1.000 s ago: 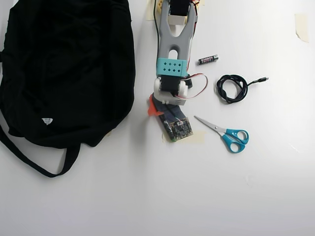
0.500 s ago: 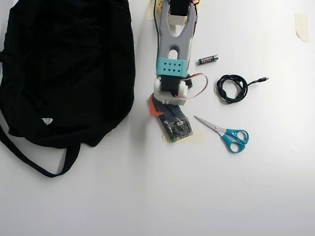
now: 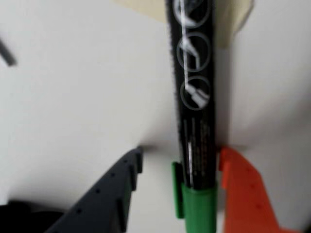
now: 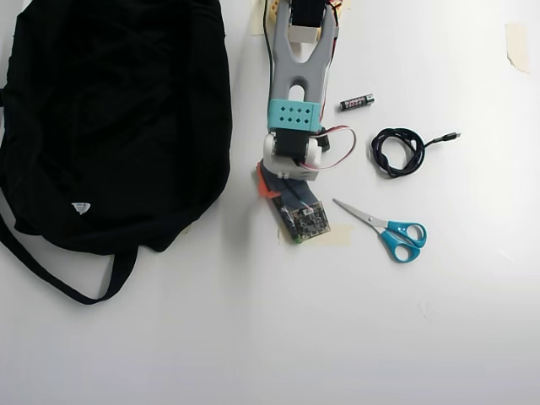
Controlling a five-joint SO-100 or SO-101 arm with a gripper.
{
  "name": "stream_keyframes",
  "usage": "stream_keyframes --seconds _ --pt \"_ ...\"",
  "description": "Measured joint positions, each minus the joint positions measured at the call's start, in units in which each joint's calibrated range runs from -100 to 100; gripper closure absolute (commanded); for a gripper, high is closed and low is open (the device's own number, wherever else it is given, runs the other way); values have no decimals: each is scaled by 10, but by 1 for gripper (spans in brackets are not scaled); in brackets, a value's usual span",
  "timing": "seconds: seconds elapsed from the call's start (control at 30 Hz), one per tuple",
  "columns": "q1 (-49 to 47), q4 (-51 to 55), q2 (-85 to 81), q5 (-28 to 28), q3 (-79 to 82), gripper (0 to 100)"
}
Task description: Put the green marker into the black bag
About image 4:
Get black fabric bag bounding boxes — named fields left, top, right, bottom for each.
left=0, top=0, right=234, bottom=305

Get wide beige masking tape strip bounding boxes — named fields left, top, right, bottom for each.
left=277, top=224, right=354, bottom=247

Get black camera cable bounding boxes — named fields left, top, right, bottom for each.
left=260, top=0, right=278, bottom=102

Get coiled black USB cable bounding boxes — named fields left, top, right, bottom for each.
left=370, top=127, right=462, bottom=179

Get bare camera circuit board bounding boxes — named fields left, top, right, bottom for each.
left=289, top=200, right=332, bottom=245

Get black AA battery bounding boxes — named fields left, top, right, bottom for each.
left=338, top=94, right=375, bottom=113

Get green capped black marker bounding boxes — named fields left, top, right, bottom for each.
left=269, top=194, right=305, bottom=246

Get navy gripper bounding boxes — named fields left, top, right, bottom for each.
left=254, top=159, right=318, bottom=211

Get torn beige masking tape strip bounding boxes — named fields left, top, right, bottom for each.
left=505, top=22, right=531, bottom=75

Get teal handled scissors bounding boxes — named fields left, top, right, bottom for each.
left=332, top=197, right=428, bottom=264

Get white red servo wires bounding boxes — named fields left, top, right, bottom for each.
left=301, top=124, right=358, bottom=172

